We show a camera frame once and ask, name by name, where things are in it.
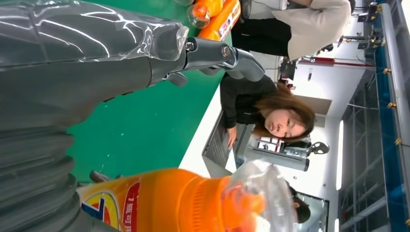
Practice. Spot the standing person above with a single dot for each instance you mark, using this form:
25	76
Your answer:
314	28

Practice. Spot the person with dark hair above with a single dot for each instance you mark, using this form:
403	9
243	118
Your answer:
302	211

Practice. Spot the seated person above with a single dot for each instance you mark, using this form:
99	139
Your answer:
243	96

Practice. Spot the clear plastic hand cover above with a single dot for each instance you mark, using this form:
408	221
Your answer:
96	28

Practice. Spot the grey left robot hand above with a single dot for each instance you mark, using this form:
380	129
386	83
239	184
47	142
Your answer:
96	70

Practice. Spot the grey laptop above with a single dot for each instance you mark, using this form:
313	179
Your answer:
217	150

